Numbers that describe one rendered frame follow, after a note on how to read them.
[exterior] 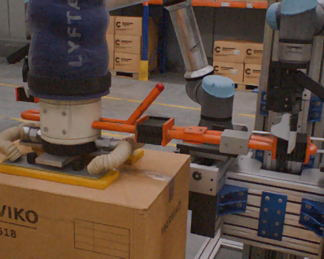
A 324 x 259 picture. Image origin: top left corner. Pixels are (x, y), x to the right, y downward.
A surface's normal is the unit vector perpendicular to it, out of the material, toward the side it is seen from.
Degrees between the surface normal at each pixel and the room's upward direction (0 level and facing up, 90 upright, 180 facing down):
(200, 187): 90
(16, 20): 90
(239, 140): 90
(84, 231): 90
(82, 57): 75
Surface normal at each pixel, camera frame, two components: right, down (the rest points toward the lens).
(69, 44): 0.23, 0.00
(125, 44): -0.40, 0.22
